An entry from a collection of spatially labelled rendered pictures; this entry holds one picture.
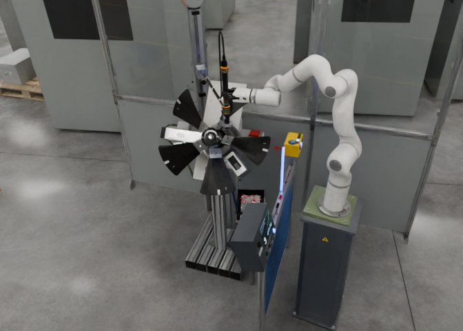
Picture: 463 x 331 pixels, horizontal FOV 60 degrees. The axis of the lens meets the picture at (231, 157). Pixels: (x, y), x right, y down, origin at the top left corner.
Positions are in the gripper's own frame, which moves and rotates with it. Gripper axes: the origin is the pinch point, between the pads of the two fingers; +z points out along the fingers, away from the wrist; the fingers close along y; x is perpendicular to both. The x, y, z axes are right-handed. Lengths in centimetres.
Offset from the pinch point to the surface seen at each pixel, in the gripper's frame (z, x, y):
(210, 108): 22.4, -29.4, 30.8
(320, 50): -43, 3, 71
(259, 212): -37, -25, -65
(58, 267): 133, -152, -40
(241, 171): -10, -51, -5
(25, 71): 386, -124, 230
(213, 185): 2, -52, -21
